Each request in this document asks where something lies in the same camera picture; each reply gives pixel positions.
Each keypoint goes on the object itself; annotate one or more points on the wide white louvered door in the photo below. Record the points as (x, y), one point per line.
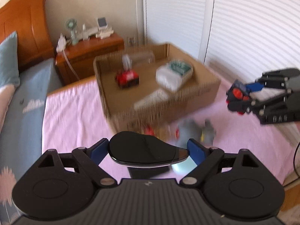
(253, 28)

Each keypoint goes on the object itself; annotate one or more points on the pink floral quilt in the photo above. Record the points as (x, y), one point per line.
(5, 103)

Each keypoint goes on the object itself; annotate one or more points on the clear labelled box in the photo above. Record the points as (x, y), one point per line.
(152, 99)

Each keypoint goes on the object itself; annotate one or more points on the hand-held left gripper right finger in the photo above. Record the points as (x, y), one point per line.
(195, 151)

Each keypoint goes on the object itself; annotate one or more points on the small green desk fan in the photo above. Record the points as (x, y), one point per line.
(71, 28)

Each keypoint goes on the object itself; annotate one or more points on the wooden nightstand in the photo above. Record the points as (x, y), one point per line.
(93, 49)

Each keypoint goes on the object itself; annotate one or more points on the white desk clock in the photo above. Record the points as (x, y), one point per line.
(102, 23)

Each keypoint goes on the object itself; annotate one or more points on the wooden headboard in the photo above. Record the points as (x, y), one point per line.
(30, 28)

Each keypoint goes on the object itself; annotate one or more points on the brown cardboard box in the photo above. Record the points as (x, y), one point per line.
(192, 100)

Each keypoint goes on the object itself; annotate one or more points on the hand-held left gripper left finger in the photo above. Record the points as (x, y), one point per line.
(99, 150)

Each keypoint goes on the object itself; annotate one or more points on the cotton swab box green label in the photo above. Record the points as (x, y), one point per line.
(173, 75)

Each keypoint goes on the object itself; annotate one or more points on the grey star-shaped toy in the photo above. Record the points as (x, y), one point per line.
(189, 131)

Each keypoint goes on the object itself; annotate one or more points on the blue pillow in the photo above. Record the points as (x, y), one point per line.
(9, 61)

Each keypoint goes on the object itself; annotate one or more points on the black glossy teardrop case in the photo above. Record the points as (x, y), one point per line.
(140, 150)

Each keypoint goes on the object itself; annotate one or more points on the wall outlet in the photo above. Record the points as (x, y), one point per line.
(131, 41)

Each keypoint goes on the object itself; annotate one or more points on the red toy robot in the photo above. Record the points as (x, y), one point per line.
(126, 78)

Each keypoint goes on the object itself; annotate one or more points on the pink cloth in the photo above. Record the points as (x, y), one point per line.
(75, 121)

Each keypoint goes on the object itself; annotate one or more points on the small spray bottle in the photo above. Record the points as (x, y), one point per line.
(84, 32)

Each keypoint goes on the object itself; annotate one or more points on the black toy with red buttons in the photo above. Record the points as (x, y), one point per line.
(237, 94)

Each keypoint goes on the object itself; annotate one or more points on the dark blue dotted block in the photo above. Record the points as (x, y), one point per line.
(239, 85)

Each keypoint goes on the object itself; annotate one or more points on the blue floral bedsheet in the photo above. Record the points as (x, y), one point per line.
(28, 121)

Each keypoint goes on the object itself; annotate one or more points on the white power strip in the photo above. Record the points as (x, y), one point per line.
(61, 43)

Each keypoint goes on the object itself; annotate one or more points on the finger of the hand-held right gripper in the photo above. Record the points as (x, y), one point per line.
(256, 86)
(243, 106)

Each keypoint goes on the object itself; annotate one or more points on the narrow white louvered door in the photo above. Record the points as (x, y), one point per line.
(175, 16)

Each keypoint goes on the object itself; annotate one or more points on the wooden bed frame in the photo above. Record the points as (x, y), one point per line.
(70, 88)

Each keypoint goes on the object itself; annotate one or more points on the mint green case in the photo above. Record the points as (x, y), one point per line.
(181, 167)

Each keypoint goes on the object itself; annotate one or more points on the clear plastic jar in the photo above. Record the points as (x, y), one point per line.
(140, 57)

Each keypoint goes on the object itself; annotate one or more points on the grey and yellow toy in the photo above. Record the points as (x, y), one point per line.
(208, 134)

